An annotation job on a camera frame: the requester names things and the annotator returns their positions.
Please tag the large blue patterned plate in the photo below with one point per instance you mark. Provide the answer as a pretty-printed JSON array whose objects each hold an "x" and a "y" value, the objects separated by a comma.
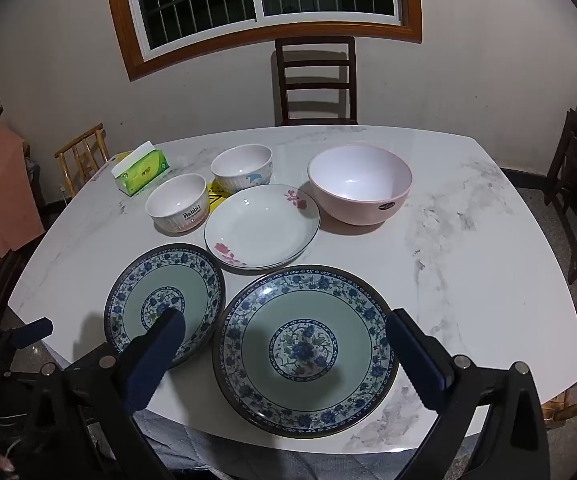
[{"x": 303, "y": 320}]

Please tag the small blue patterned plate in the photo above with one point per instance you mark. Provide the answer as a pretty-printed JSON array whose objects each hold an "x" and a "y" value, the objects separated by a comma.
[{"x": 168, "y": 280}]

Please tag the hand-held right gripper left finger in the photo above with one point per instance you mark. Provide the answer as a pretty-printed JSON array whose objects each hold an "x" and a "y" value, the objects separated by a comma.
[{"x": 153, "y": 365}]

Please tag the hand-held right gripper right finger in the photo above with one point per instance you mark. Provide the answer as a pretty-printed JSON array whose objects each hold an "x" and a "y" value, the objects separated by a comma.
[{"x": 421, "y": 365}]

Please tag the bamboo chair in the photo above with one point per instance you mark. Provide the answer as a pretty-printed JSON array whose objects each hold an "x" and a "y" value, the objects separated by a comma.
[
  {"x": 79, "y": 138},
  {"x": 563, "y": 410}
]

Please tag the large pink bowl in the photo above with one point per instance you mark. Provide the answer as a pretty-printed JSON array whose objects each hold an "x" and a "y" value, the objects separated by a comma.
[{"x": 358, "y": 175}]

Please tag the white bowl with blue print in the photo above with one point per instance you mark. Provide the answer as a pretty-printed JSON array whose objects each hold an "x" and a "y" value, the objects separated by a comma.
[{"x": 241, "y": 165}]

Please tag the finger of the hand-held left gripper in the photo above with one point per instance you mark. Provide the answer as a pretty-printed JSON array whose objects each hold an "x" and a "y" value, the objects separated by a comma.
[{"x": 31, "y": 332}]

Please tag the yellow round sticker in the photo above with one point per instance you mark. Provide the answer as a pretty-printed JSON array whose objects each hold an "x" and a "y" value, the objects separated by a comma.
[{"x": 217, "y": 202}]

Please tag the white floral plate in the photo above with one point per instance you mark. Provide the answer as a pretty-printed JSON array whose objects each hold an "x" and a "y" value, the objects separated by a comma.
[
  {"x": 248, "y": 267},
  {"x": 258, "y": 225}
]

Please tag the wooden framed barred window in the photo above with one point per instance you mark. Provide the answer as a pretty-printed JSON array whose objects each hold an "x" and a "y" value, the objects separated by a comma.
[{"x": 193, "y": 0}]

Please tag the grey quilted cloth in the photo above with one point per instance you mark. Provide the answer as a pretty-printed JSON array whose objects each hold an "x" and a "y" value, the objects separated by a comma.
[{"x": 193, "y": 445}]

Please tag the green tissue box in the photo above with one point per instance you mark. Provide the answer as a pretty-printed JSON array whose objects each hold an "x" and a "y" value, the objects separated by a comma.
[{"x": 143, "y": 172}]

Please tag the dark wooden chair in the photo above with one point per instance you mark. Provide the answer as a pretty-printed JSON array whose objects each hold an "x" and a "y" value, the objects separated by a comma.
[
  {"x": 3, "y": 280},
  {"x": 313, "y": 45}
]

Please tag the small white ribbed bowl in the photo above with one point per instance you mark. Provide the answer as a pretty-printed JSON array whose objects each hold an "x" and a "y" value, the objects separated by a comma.
[{"x": 178, "y": 210}]

